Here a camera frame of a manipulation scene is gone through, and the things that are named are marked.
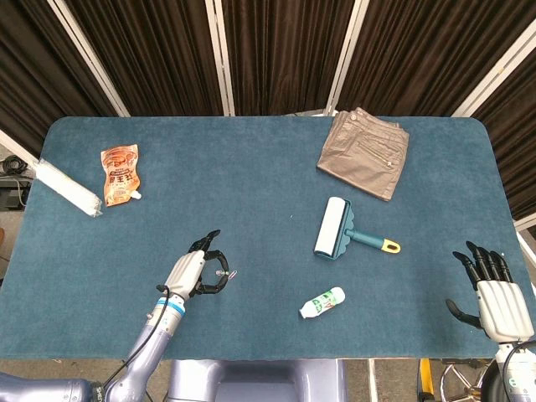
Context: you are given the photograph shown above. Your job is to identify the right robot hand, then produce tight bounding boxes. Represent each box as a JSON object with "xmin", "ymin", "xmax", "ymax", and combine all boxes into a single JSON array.
[{"xmin": 445, "ymin": 240, "xmax": 536, "ymax": 343}]

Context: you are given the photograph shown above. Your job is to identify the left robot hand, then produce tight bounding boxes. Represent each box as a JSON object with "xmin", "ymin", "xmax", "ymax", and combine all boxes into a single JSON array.
[{"xmin": 156, "ymin": 229, "xmax": 230, "ymax": 301}]

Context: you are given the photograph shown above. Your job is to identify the chrome chair base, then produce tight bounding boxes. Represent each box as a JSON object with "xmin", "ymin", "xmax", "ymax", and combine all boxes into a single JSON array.
[{"xmin": 439, "ymin": 362, "xmax": 499, "ymax": 402}]

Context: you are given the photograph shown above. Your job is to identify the yellow black floor tool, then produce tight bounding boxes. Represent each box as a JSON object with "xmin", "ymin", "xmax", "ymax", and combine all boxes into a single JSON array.
[{"xmin": 418, "ymin": 358, "xmax": 435, "ymax": 397}]

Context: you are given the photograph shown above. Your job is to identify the blue table cloth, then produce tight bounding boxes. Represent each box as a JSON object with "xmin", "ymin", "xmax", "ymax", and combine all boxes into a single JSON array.
[{"xmin": 0, "ymin": 116, "xmax": 536, "ymax": 361}]

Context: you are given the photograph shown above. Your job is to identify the orange spouted food pouch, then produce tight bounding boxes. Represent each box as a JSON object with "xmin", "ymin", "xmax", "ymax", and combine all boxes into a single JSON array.
[{"xmin": 100, "ymin": 143, "xmax": 144, "ymax": 208}]

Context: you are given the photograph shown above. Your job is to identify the grey robot torso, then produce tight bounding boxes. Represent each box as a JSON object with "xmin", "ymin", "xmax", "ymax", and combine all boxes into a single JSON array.
[{"xmin": 166, "ymin": 358, "xmax": 348, "ymax": 402}]

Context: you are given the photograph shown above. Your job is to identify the white green-label bottle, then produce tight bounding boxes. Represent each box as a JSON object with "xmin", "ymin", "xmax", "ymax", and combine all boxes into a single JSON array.
[{"xmin": 298, "ymin": 286, "xmax": 347, "ymax": 320}]

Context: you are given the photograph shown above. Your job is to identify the white plastic-wrapped cup stack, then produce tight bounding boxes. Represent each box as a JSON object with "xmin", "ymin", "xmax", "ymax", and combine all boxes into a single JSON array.
[{"xmin": 33, "ymin": 157, "xmax": 103, "ymax": 219}]

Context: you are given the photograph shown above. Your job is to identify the teal lint roller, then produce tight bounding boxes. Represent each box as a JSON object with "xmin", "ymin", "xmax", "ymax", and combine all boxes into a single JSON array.
[{"xmin": 313, "ymin": 196, "xmax": 402, "ymax": 264}]

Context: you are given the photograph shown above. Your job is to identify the dark brown curtain panel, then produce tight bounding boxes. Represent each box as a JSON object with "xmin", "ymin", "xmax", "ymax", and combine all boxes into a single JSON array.
[
  {"xmin": 472, "ymin": 39, "xmax": 536, "ymax": 221},
  {"xmin": 0, "ymin": 0, "xmax": 121, "ymax": 146},
  {"xmin": 64, "ymin": 0, "xmax": 227, "ymax": 117},
  {"xmin": 337, "ymin": 0, "xmax": 536, "ymax": 117},
  {"xmin": 220, "ymin": 0, "xmax": 357, "ymax": 116}
]

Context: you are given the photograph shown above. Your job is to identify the grey equipment box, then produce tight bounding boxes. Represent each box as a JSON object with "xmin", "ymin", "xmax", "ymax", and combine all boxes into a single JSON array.
[{"xmin": 0, "ymin": 177, "xmax": 33, "ymax": 209}]

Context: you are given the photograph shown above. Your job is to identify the folded khaki trousers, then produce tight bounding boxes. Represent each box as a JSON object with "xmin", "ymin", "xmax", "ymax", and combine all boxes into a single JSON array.
[{"xmin": 316, "ymin": 106, "xmax": 410, "ymax": 203}]

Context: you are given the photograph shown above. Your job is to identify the white partition frame post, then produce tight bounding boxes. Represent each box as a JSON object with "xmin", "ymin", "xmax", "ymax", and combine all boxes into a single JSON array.
[
  {"xmin": 513, "ymin": 213, "xmax": 536, "ymax": 232},
  {"xmin": 0, "ymin": 128, "xmax": 38, "ymax": 169},
  {"xmin": 45, "ymin": 0, "xmax": 131, "ymax": 117},
  {"xmin": 451, "ymin": 18, "xmax": 536, "ymax": 118},
  {"xmin": 324, "ymin": 0, "xmax": 363, "ymax": 117},
  {"xmin": 204, "ymin": 0, "xmax": 236, "ymax": 117}
]

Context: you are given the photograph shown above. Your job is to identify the black cable bundle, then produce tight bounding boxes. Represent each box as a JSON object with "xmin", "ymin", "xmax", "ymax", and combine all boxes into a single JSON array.
[{"xmin": 0, "ymin": 154, "xmax": 28, "ymax": 175}]

